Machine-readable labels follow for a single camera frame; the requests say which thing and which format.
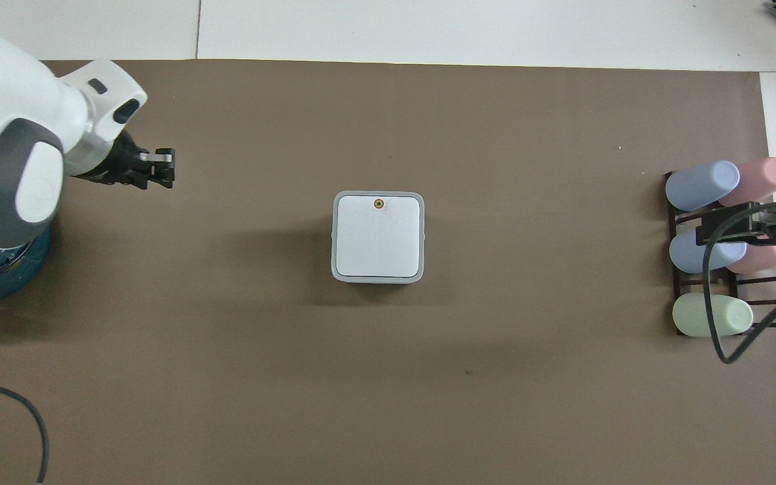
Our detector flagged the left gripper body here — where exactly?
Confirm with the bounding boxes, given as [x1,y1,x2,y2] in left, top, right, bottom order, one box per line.
[73,131,143,189]

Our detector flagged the white grey trash can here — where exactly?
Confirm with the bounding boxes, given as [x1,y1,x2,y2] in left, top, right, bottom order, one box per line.
[331,191,426,285]

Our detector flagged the pink plastic cup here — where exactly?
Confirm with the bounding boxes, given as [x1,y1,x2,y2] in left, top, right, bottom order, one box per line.
[718,156,776,208]
[725,242,776,276]

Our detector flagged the blue plastic cup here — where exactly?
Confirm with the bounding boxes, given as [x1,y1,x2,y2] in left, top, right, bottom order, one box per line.
[669,229,748,274]
[665,160,741,212]

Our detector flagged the dark brown cup rack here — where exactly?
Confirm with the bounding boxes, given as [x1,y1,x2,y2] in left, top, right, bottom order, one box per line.
[664,171,776,335]

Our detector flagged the green plastic cup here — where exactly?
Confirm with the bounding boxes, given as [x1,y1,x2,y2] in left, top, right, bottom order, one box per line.
[672,293,754,338]

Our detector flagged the black cable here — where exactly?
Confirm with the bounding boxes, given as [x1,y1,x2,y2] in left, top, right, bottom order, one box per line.
[0,377,50,485]
[703,200,776,365]

